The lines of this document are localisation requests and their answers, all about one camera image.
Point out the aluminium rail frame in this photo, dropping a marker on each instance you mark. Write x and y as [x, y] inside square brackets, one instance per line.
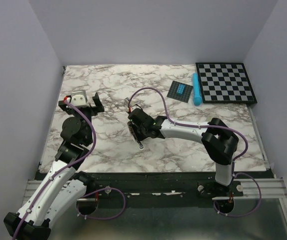
[254, 186]

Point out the black white chessboard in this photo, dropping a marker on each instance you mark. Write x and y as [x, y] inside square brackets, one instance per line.
[224, 83]

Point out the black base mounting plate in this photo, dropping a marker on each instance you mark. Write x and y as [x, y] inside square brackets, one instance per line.
[153, 190]

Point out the blue toy microphone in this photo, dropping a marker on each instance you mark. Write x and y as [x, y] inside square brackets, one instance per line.
[197, 99]

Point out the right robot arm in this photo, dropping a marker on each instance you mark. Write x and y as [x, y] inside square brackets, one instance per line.
[219, 142]

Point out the black metal stapler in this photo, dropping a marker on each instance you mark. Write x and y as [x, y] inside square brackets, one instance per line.
[127, 101]

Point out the white stapler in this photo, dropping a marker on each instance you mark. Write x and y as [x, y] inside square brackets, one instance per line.
[133, 134]

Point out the dark grey lego baseplate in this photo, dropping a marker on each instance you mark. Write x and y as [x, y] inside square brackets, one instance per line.
[182, 98]

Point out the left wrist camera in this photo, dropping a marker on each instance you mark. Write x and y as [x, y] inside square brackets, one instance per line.
[79, 98]

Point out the blue lego brick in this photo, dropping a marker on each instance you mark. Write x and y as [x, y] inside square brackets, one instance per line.
[180, 89]

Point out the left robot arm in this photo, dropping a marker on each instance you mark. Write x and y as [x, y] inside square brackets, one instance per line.
[59, 190]

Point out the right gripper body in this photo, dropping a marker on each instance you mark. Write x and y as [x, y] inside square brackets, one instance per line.
[141, 133]

